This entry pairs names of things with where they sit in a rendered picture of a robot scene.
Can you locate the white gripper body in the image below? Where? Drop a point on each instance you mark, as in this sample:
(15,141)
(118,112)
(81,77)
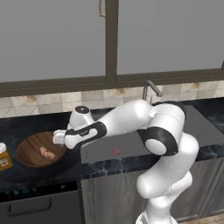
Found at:
(59,137)

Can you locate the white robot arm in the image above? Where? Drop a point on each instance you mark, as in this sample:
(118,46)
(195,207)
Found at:
(163,116)

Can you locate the pale potato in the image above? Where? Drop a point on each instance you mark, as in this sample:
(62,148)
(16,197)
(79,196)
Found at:
(47,152)

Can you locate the brown wooden bowl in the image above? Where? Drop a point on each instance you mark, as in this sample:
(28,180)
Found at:
(30,153)

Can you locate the grey sink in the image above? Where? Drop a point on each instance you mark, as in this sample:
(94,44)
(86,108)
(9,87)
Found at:
(128,147)

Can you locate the grey lower cupboard door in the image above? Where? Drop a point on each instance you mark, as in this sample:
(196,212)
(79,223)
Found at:
(195,189)
(110,198)

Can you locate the grey cupboard door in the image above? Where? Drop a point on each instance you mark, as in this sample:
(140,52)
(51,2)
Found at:
(52,38)
(110,198)
(169,35)
(195,189)

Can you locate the grey upper cupboard door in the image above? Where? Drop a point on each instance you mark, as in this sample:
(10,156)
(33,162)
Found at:
(52,38)
(169,35)

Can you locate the orange jar with white lid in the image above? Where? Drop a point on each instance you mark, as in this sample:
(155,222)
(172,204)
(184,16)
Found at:
(4,159)

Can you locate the small red round object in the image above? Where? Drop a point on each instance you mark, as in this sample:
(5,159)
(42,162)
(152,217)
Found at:
(116,152)

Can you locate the black dishwasher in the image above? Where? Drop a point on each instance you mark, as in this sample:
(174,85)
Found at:
(43,210)

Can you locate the grey tap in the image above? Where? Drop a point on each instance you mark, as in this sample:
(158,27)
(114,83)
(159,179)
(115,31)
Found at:
(151,85)

